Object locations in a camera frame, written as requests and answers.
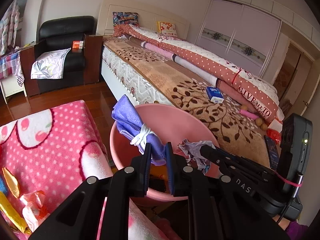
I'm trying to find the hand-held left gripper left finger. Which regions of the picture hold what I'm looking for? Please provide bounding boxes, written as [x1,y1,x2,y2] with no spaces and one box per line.
[29,142,152,240]

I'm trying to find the floral pillowcase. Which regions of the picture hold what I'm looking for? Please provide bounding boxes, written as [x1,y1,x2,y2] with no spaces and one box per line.
[30,48,72,80]

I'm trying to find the yellow floral pillow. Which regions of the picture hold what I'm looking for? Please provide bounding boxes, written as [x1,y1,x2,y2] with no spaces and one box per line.
[157,21,178,37]

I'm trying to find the white wardrobe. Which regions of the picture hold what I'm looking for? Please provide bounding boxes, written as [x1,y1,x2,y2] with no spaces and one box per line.
[195,0,284,78]

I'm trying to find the pink plastic basin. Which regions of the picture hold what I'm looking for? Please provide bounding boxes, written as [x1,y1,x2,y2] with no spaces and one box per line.
[110,104,220,202]

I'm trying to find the clear snack wrapper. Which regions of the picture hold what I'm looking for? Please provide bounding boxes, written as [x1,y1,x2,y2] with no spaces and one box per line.
[22,200,50,232]

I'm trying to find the white table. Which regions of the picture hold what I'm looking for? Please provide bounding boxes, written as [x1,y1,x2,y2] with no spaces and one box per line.
[0,75,28,105]

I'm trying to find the blue tissue pack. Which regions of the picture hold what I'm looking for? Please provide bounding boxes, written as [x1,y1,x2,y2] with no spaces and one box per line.
[206,86,224,103]

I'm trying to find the pink dotted blanket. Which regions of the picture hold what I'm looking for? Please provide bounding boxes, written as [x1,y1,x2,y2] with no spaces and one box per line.
[0,100,170,240]

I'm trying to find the patterned puffy jacket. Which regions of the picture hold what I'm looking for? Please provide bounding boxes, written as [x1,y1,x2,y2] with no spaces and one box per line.
[0,0,21,53]

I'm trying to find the checkered hanging cloth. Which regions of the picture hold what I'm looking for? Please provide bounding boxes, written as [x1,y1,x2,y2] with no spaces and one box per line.
[15,52,26,88]

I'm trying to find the rolled polka dot quilt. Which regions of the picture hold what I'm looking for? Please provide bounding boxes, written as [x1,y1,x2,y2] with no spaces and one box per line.
[114,26,285,126]

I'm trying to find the purple cloth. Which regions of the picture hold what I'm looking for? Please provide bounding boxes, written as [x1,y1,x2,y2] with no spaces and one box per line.
[112,94,167,166]

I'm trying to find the brown leaf-pattern blanket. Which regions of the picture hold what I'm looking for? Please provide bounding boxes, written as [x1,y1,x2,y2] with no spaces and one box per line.
[104,36,280,168]

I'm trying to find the bed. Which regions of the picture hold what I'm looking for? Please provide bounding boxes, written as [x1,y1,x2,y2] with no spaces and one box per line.
[96,0,284,169]

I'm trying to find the red net bag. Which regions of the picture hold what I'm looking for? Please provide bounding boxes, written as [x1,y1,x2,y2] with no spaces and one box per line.
[266,129,282,143]

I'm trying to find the person's right forearm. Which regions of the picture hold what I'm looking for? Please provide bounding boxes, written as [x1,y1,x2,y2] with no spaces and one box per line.
[286,221,310,240]

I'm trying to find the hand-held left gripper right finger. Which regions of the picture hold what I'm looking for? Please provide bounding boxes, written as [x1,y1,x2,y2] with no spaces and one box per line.
[165,142,290,240]

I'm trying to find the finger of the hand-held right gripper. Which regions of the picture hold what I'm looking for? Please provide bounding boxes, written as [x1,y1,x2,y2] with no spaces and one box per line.
[215,148,238,161]
[199,145,239,174]

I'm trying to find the pink stick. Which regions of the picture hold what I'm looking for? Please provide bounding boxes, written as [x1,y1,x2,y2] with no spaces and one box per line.
[240,110,258,120]

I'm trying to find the black armchair with wooden sides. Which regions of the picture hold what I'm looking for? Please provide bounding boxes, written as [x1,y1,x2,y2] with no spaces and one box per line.
[20,16,103,98]

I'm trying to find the wooden door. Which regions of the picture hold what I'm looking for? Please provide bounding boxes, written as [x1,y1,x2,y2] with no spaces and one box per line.
[272,40,313,107]

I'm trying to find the dark flat booklet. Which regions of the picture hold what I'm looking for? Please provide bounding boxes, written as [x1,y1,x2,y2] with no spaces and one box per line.
[264,135,280,170]

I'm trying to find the black cable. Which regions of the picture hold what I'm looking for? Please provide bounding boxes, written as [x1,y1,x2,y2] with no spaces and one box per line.
[279,172,303,223]

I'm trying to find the colourful cartoon pillow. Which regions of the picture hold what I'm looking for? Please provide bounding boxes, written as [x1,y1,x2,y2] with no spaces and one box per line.
[112,12,140,28]

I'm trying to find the yellow snack wrapper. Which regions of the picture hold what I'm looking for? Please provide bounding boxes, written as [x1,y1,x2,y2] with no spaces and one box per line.
[0,191,28,233]

